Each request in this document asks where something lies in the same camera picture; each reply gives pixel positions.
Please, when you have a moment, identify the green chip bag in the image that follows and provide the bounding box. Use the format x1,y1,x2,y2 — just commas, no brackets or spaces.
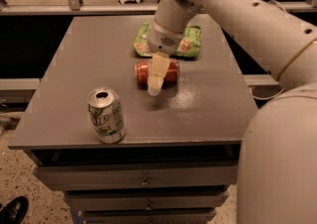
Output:
133,21,201,58

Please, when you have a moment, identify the red Coca-Cola can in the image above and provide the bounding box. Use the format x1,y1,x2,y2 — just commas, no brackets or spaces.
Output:
135,59,179,85

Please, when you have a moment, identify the grey drawer cabinet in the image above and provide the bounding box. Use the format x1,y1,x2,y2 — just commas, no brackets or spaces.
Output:
7,15,259,224

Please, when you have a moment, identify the bottom grey drawer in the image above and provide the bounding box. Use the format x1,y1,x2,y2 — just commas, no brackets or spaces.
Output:
84,208,216,224

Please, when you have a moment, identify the black leather shoe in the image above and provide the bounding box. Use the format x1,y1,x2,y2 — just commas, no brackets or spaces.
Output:
0,196,29,224

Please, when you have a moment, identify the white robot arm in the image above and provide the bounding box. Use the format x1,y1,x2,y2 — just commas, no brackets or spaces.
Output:
148,0,317,224

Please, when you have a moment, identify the top grey drawer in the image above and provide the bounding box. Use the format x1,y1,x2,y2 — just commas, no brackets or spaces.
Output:
34,162,237,191

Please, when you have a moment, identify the silver green 7UP can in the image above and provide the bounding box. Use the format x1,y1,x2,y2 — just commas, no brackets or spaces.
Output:
87,87,125,144

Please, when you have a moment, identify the middle grey drawer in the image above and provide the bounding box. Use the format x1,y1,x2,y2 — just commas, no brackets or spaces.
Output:
64,190,229,211

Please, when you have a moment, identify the grey drawer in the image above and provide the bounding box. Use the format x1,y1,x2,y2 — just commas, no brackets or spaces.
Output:
84,208,216,224
34,162,237,191
64,190,229,211

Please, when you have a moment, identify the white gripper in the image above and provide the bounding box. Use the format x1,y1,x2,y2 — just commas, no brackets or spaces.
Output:
147,20,182,96

